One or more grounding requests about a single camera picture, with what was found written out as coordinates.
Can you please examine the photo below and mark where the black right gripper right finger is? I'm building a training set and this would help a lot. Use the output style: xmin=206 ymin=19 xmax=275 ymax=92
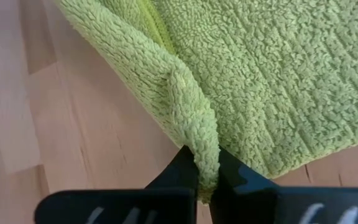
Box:
xmin=209 ymin=146 xmax=358 ymax=224

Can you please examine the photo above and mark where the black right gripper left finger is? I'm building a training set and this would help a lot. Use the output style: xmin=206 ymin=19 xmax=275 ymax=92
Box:
xmin=34 ymin=144 xmax=199 ymax=224

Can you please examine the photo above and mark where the green microfiber towel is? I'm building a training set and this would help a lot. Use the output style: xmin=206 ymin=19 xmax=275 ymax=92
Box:
xmin=53 ymin=0 xmax=358 ymax=205

